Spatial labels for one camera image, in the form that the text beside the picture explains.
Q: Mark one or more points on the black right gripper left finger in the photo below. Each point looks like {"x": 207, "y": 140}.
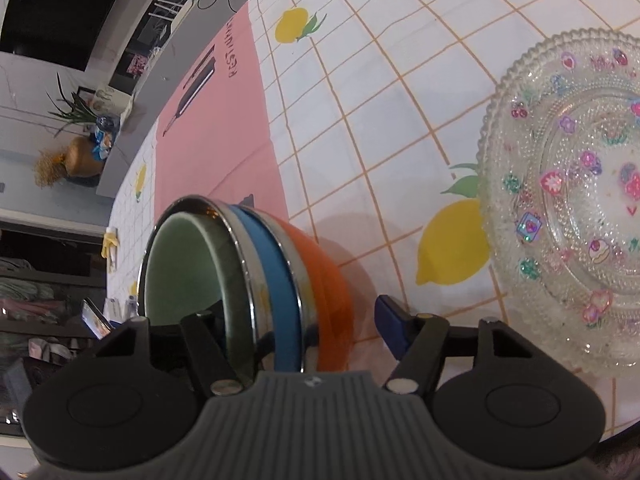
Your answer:
{"x": 206, "y": 343}

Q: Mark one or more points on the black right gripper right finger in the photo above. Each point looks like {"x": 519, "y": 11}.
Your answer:
{"x": 416, "y": 343}

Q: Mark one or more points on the blue steel mixing bowl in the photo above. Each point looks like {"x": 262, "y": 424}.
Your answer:
{"x": 261, "y": 313}

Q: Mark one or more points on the orange steel bowl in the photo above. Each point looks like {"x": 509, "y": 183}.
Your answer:
{"x": 334, "y": 305}

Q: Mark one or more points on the clear glass sticker plate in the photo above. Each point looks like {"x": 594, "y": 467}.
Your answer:
{"x": 558, "y": 184}

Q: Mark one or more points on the light green ceramic bowl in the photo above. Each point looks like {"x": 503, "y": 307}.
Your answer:
{"x": 183, "y": 269}

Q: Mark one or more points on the yellow cloth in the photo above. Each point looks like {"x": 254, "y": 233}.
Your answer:
{"x": 110, "y": 244}

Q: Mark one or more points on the checked lemon picnic mat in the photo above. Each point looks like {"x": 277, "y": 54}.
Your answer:
{"x": 358, "y": 125}

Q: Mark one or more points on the white wifi router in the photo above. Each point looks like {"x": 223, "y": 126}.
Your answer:
{"x": 171, "y": 11}

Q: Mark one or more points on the black television screen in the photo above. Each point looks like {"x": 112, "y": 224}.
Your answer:
{"x": 61, "y": 32}

